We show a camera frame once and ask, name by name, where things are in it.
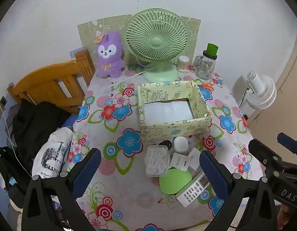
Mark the white floor fan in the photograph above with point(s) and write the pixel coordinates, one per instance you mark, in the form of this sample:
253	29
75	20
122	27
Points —
261	91

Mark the glass jar with green lid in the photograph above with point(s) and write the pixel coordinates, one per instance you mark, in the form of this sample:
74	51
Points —
206	67

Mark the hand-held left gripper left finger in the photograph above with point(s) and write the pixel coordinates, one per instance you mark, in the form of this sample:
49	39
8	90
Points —
87	170

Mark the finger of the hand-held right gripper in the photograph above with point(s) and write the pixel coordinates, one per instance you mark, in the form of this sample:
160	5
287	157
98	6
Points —
263	152
289	142

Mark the floral tablecloth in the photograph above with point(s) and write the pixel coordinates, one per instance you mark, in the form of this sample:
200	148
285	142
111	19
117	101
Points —
129	93

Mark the small black object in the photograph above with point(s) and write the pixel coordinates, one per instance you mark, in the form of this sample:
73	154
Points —
166	145

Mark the green oval case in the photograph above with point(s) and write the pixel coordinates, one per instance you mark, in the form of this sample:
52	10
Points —
173	180

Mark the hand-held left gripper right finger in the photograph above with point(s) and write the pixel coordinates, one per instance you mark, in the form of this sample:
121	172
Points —
214	173

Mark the white earbuds case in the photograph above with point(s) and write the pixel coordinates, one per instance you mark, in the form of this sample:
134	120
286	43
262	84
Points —
180	144

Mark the white charger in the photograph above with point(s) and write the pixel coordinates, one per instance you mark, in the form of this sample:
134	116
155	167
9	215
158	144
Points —
178	161

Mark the person's right hand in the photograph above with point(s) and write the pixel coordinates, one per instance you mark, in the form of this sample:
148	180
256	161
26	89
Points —
284	217

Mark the black backpack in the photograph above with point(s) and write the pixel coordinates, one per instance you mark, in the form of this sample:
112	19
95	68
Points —
6	173

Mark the beige door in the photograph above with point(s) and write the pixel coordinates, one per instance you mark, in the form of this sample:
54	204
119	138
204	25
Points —
290	89

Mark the cartoon print storage box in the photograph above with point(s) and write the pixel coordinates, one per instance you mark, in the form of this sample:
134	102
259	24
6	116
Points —
170	127

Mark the clear plastic box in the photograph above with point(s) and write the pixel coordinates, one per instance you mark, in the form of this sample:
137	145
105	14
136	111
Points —
156	161

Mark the purple plush toy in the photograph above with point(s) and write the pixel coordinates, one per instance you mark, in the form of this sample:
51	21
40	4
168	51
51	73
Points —
110	62

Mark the black clothing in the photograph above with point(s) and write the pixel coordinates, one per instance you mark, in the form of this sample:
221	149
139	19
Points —
35	125

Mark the white printed bag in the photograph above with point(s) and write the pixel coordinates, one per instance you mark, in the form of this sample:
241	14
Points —
52	154

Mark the green desk fan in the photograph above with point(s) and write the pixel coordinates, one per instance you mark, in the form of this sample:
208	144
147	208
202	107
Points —
155	41

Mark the wooden chair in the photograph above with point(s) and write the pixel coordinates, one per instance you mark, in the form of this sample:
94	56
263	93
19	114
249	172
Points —
49	77

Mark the cotton swab container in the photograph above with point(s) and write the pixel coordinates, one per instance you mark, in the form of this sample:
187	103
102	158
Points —
183	63

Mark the white remote control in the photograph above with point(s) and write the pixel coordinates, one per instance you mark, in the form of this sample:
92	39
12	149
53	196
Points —
191	192

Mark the white charger box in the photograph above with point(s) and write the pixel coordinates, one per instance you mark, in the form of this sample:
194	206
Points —
194	158

